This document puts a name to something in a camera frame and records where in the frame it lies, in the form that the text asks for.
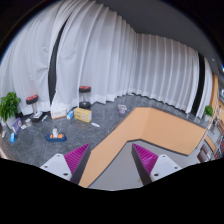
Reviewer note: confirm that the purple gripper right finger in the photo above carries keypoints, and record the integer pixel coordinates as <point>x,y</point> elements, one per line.
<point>152,167</point>

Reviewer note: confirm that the blue white small box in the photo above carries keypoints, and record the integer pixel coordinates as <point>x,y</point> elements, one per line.
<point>70,115</point>

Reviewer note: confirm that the white curtain right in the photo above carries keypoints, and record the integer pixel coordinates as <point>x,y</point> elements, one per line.
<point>169,71</point>

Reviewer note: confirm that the white cardboard box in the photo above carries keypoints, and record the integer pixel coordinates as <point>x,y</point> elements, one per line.
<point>58,113</point>

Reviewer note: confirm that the green potted plant right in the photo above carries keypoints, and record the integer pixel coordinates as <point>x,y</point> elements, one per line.
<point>208,112</point>

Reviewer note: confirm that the purple book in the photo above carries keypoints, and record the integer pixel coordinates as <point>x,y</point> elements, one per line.
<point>17,125</point>

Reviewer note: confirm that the red stool right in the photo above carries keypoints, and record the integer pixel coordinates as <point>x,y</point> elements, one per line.
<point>84,104</point>

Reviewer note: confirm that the white small packet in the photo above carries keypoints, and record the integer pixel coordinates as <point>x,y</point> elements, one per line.
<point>95,125</point>

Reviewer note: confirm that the green potted plant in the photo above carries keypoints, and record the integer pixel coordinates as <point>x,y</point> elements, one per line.
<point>9,106</point>
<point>208,112</point>

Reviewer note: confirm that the white curtain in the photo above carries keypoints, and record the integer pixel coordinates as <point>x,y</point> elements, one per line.
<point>169,71</point>
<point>69,44</point>

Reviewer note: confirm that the black device on floor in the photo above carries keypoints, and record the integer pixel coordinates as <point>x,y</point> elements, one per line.
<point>37,117</point>

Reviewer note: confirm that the green potted plant left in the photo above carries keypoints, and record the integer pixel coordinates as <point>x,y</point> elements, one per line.
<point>9,106</point>

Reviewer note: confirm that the blue bottle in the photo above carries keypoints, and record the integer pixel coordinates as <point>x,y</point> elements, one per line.
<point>12,137</point>

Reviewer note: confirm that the yellow cardboard box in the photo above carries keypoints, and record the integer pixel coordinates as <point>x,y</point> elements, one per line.
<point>83,114</point>

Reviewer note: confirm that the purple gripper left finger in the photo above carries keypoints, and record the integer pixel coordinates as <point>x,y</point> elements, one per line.
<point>69,166</point>

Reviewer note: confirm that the white curtain left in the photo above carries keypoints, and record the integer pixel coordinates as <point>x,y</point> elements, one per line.
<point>69,44</point>

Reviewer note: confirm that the blue tray with items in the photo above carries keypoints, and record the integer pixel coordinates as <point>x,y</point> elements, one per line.
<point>55,136</point>

